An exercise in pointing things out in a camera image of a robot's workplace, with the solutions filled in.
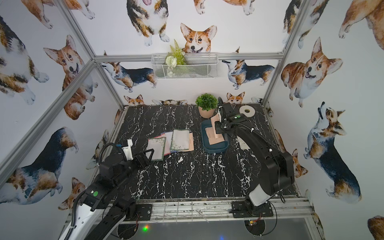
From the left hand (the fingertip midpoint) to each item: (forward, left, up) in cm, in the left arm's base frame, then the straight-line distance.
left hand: (151, 149), depth 71 cm
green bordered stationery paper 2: (+19, -10, -23) cm, 31 cm away
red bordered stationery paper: (+21, -2, -22) cm, 31 cm away
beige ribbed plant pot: (+38, -28, -19) cm, 51 cm away
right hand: (+16, -34, -4) cm, 37 cm away
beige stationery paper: (+13, -17, -23) cm, 32 cm away
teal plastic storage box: (+10, -36, -18) cm, 41 cm away
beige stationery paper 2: (+26, -34, -9) cm, 44 cm away
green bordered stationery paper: (+16, +5, -23) cm, 28 cm away
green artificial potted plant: (+38, -28, -6) cm, 48 cm away
